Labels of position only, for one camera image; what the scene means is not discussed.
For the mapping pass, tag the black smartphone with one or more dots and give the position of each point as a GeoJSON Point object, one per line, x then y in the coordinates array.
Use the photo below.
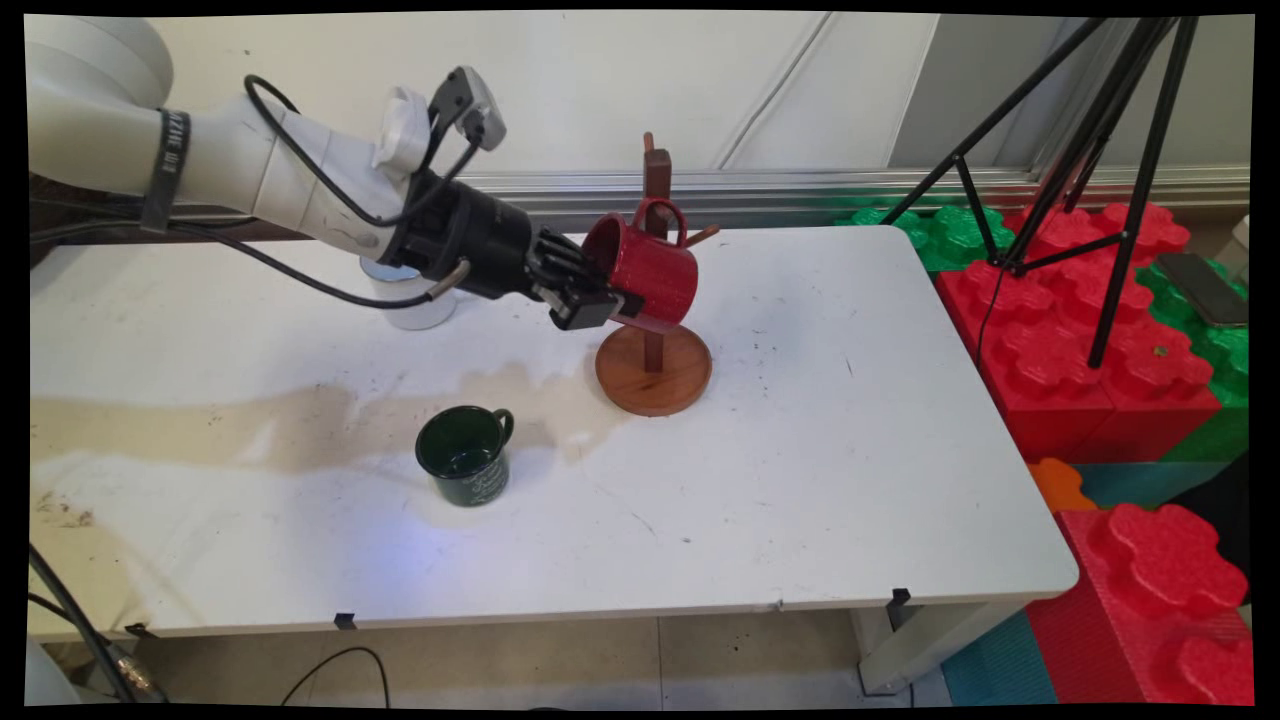
{"type": "Point", "coordinates": [1205, 290]}

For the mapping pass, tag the white table leg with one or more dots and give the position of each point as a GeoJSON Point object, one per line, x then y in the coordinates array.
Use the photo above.
{"type": "Point", "coordinates": [930, 640]}

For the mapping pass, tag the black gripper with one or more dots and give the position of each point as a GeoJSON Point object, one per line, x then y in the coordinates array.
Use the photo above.
{"type": "Point", "coordinates": [470, 240]}

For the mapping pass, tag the white enamel mug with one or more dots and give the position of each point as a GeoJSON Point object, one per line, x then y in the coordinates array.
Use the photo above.
{"type": "Point", "coordinates": [420, 315]}

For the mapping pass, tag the wooden mug tree stand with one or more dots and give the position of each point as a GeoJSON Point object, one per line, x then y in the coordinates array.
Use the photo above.
{"type": "Point", "coordinates": [655, 385]}

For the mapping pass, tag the red enamel mug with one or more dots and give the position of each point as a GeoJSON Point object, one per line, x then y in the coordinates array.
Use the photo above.
{"type": "Point", "coordinates": [655, 275]}

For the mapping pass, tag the ribbed red foam block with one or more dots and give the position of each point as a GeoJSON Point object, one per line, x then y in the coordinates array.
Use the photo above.
{"type": "Point", "coordinates": [1150, 600]}

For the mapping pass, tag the aluminium wall rail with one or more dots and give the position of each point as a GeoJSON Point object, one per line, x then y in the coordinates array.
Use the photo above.
{"type": "Point", "coordinates": [800, 190]}

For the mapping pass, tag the orange foam piece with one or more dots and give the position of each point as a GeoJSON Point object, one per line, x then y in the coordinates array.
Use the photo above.
{"type": "Point", "coordinates": [1060, 485]}

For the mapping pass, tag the white vented wrist module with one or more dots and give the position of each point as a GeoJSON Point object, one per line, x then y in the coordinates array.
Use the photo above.
{"type": "Point", "coordinates": [402, 130]}

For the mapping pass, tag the dark green enamel mug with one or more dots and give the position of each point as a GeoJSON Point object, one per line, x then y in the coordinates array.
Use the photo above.
{"type": "Point", "coordinates": [470, 460]}

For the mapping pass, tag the teal foam block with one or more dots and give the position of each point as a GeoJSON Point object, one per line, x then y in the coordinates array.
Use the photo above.
{"type": "Point", "coordinates": [1140, 485]}
{"type": "Point", "coordinates": [1000, 665]}

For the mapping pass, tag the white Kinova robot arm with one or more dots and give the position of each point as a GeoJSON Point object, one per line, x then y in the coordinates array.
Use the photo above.
{"type": "Point", "coordinates": [100, 120]}

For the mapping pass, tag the black tripod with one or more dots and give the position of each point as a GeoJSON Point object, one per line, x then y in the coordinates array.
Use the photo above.
{"type": "Point", "coordinates": [1135, 200]}

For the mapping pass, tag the black tape piece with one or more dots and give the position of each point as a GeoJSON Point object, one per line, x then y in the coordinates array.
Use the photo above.
{"type": "Point", "coordinates": [900, 598]}
{"type": "Point", "coordinates": [140, 630]}
{"type": "Point", "coordinates": [346, 621]}

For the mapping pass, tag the green foam block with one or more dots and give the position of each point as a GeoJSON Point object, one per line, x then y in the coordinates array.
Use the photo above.
{"type": "Point", "coordinates": [950, 240]}
{"type": "Point", "coordinates": [1230, 360]}

